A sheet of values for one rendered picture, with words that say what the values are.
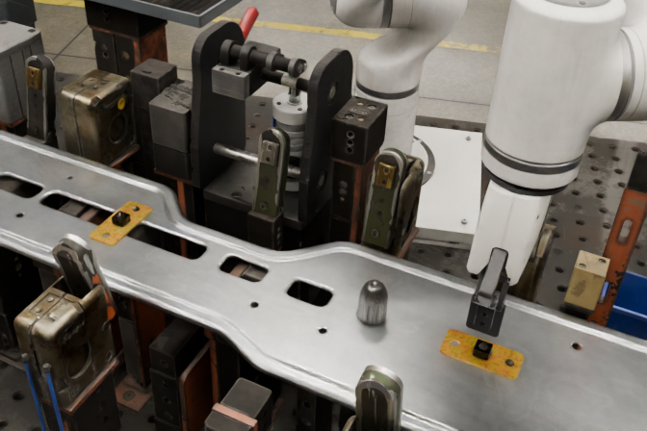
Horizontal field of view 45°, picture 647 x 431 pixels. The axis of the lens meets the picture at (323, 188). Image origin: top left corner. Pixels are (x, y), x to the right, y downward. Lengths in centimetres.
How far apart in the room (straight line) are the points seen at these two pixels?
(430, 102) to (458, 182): 182
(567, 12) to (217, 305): 50
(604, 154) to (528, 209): 115
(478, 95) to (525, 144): 280
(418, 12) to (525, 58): 73
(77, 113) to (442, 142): 79
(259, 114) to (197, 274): 93
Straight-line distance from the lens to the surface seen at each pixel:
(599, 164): 178
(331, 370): 82
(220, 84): 101
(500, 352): 86
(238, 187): 112
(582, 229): 158
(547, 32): 60
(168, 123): 110
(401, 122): 145
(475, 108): 334
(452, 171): 156
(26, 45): 124
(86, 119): 113
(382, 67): 139
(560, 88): 62
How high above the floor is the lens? 162
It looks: 36 degrees down
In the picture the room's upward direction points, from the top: 3 degrees clockwise
